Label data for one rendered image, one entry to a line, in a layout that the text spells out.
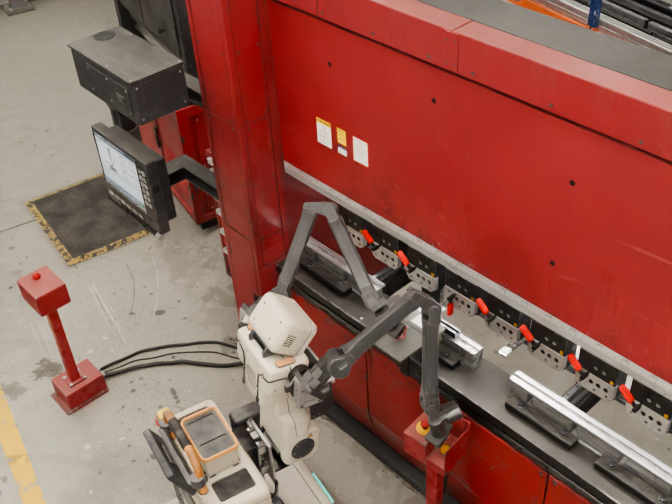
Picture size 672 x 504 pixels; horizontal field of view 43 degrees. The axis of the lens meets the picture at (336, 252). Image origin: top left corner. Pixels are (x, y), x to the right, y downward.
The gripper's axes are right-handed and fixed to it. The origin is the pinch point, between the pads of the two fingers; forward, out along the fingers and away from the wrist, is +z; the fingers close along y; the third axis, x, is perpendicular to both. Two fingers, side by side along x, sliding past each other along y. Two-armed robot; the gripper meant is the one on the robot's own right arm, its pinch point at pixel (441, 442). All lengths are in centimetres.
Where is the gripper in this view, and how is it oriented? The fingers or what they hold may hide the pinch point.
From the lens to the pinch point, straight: 341.1
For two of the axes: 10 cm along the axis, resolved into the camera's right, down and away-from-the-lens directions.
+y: 6.3, -6.8, 3.8
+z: 2.1, 6.2, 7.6
